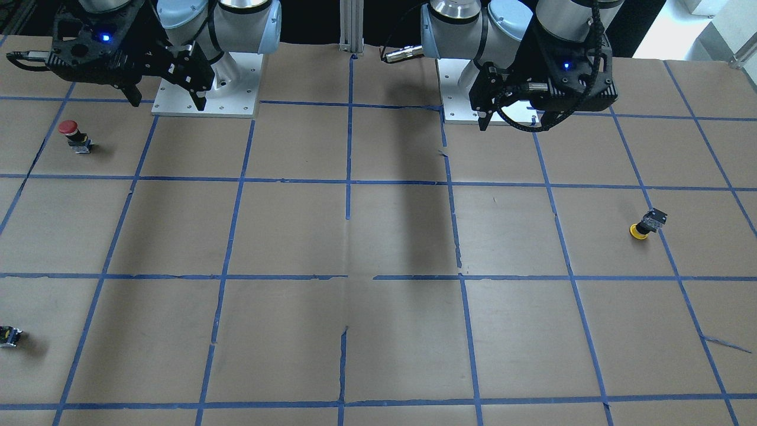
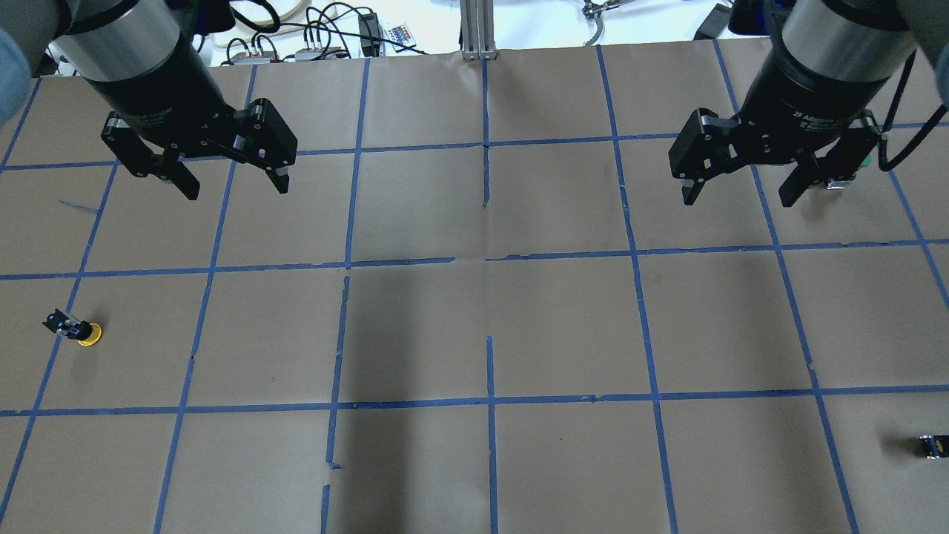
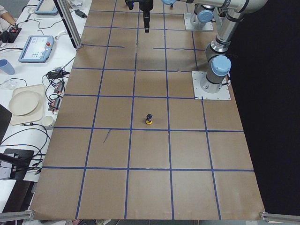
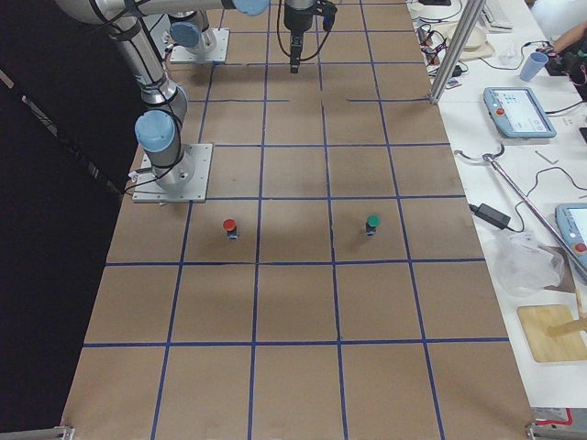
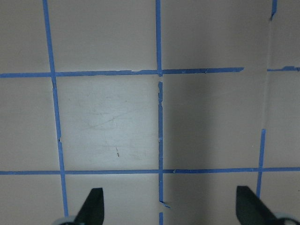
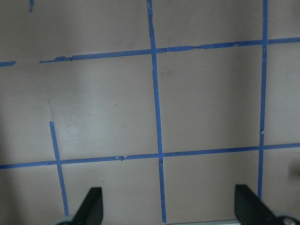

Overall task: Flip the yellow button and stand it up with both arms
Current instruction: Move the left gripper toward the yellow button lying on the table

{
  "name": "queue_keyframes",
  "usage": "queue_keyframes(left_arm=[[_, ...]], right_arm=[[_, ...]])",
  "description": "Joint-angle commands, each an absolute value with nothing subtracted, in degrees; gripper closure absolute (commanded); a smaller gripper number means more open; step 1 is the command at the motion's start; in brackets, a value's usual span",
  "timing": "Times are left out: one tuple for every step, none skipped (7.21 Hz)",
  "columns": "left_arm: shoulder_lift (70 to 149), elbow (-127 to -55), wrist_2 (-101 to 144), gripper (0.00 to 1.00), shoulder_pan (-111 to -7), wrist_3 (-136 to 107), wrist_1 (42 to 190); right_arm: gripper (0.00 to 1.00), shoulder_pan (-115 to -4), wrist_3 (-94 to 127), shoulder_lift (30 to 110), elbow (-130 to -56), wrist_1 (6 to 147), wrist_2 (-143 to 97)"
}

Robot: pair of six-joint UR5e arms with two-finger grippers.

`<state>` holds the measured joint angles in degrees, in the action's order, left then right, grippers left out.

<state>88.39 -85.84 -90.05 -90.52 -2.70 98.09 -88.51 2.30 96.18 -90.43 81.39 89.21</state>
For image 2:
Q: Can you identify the aluminium frame post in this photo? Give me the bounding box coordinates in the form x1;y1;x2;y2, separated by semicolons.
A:
460;0;497;62

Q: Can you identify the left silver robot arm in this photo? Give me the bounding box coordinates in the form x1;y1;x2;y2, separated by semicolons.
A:
1;1;298;200

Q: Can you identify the green push button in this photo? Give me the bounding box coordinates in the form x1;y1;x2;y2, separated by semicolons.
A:
824;155;873;191

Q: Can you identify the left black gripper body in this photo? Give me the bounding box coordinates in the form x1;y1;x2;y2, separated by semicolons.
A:
101;71;298;169

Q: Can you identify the black power adapter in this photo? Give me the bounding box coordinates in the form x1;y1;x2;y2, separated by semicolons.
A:
358;11;382;57

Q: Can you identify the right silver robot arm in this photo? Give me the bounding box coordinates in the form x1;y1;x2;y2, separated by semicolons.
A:
669;1;947;207

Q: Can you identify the yellow push button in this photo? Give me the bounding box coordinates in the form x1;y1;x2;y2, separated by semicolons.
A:
43;309;104;347

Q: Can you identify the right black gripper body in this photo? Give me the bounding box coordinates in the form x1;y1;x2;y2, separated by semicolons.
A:
669;71;882;182

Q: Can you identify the small remote control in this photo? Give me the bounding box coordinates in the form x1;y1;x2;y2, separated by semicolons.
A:
386;24;416;47

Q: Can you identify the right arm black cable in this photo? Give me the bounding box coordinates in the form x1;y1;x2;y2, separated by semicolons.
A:
877;49;949;172

